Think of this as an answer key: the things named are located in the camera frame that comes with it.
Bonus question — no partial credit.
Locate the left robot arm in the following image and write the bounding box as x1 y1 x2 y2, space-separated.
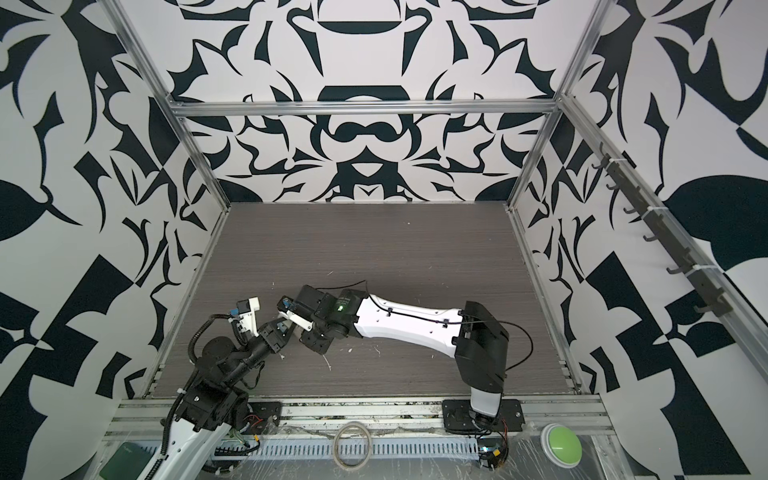
138 314 295 479

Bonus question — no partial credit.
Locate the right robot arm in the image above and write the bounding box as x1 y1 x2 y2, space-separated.
277 285 511 420

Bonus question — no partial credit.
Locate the dark green pad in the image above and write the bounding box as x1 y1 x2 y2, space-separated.
98 442 153 480

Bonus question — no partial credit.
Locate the small electronics board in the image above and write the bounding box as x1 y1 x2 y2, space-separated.
477 435 509 471

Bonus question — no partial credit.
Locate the green push button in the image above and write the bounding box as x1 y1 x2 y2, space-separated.
540 423 583 469

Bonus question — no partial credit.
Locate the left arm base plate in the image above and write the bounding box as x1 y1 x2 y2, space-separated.
237 401 283 435

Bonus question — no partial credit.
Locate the coiled beige cable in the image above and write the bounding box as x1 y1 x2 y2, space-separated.
332 421 374 470

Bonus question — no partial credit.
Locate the slotted cable duct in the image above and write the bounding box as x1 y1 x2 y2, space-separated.
212 436 478 461

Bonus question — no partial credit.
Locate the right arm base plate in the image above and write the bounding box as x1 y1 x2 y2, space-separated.
441 398 526 435

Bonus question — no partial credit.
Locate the black wall hook rail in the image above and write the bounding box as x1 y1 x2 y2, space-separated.
593 143 733 317

